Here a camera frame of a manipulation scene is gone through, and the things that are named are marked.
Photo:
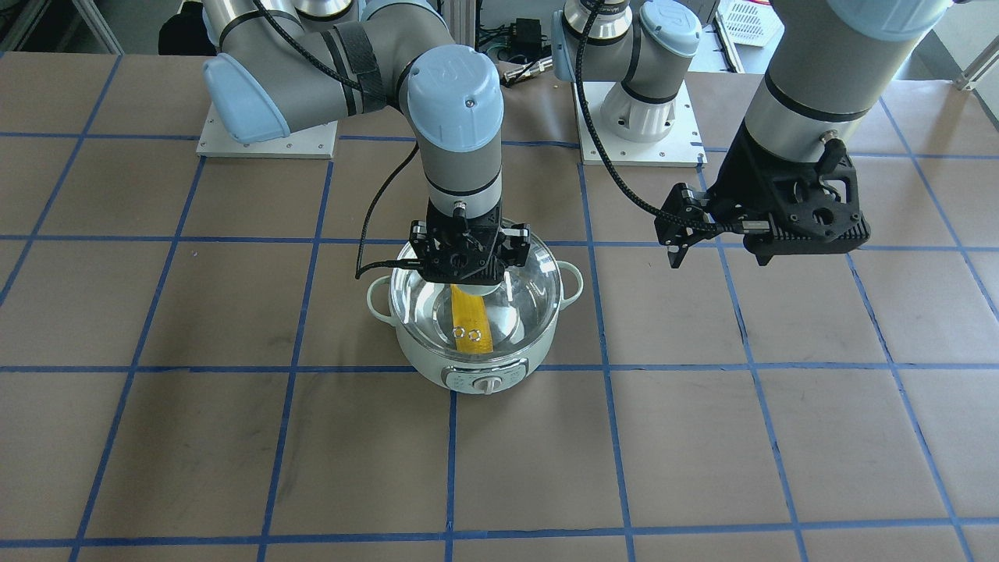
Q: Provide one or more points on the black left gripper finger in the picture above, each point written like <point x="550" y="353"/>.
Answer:
<point x="764" y="252"/>
<point x="689" y="225"/>

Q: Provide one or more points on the yellow corn cob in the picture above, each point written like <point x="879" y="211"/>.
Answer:
<point x="471" y="328"/>

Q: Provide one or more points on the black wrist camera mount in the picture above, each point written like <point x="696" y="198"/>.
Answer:
<point x="819" y="204"/>
<point x="464" y="250"/>

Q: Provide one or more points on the white plastic basket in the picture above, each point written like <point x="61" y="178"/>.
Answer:
<point x="751" y="23"/>

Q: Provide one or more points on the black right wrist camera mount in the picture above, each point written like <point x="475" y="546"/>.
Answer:
<point x="464" y="250"/>

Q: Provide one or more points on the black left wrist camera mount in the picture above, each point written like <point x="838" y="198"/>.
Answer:
<point x="819" y="204"/>

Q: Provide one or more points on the glass pot lid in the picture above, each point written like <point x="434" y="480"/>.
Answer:
<point x="519" y="312"/>

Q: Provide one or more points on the pale green electric pot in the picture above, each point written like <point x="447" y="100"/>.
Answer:
<point x="465" y="374"/>

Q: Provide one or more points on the black power adapter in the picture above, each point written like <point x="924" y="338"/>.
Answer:
<point x="526" y="38"/>

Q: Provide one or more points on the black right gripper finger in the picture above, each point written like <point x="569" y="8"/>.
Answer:
<point x="515" y="244"/>
<point x="420" y="242"/>

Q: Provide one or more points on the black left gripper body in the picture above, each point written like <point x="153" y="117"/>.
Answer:
<point x="732" y="181"/>

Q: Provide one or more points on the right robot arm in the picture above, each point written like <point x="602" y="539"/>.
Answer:
<point x="272" y="77"/>

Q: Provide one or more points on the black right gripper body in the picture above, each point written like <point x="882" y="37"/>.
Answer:
<point x="517" y="241"/>

